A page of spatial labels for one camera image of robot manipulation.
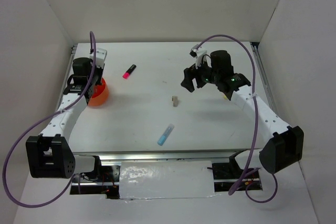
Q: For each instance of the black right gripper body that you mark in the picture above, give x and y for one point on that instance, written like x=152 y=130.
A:
x=206 y=71

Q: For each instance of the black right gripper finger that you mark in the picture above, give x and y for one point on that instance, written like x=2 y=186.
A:
x=187 y=81
x=201 y=81

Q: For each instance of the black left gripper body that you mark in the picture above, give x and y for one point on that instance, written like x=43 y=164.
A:
x=98 y=72

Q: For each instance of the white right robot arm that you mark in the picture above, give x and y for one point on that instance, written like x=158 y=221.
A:
x=284 y=143

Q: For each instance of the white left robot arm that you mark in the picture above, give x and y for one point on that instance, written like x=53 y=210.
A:
x=49 y=154

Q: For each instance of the orange round organizer container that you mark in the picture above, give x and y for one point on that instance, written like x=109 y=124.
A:
x=100 y=95

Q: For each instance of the pink highlighter black cap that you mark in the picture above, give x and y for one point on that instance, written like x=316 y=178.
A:
x=129 y=71

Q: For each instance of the white and yellow eraser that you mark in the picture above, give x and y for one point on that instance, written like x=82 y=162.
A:
x=175 y=101

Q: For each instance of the light blue highlighter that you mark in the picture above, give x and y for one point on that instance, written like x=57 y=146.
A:
x=165 y=134

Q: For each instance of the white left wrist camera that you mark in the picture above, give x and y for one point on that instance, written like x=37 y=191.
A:
x=101 y=55

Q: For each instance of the aluminium right side rail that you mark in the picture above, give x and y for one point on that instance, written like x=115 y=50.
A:
x=271 y=102

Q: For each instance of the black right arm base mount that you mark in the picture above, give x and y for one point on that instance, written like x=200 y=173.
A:
x=228 y=170

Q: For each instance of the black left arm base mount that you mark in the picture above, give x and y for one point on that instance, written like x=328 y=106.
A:
x=91 y=167

